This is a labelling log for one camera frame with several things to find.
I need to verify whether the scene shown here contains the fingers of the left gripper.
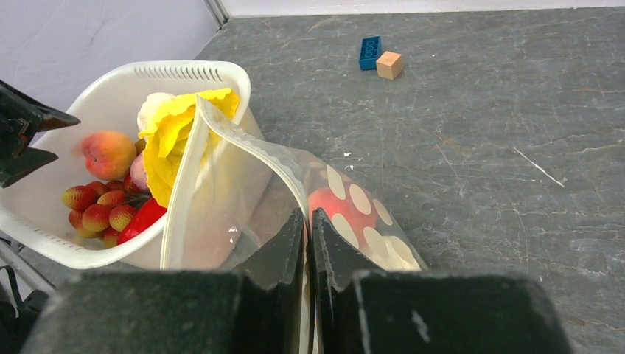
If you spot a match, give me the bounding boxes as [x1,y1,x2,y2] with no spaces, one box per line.
[1,81,80,188]

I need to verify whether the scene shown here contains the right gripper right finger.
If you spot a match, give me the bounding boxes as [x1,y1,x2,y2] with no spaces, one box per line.
[311,208,380,353]

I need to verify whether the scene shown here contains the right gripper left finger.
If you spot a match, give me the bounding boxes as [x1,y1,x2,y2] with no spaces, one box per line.
[229,208,305,353]

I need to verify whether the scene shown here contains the white plastic basket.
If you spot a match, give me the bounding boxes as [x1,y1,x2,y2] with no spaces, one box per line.
[1,60,256,269]

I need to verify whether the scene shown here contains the clear polka dot zip bag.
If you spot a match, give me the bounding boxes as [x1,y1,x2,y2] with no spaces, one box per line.
[160,94,428,354]

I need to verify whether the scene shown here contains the pink toy peach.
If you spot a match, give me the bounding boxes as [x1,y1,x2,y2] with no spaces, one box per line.
[308,184,377,249]

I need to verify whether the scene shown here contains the orange toy peach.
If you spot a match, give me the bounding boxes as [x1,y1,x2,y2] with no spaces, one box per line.
[80,131,137,181]

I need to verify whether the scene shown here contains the red lychee bunch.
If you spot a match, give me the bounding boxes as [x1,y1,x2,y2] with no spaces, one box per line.
[60,175,150,248]

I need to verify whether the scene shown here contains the yellow toy cabbage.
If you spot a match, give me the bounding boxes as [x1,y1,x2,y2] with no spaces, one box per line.
[137,88,240,208]

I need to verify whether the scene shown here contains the red toy pepper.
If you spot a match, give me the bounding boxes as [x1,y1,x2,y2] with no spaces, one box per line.
[116,198,167,245]

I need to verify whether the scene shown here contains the wooden cube centre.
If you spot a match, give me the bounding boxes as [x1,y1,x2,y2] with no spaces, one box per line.
[376,51,404,80]

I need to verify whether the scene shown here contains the blue lego brick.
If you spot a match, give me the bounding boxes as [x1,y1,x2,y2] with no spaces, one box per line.
[358,36,381,71]

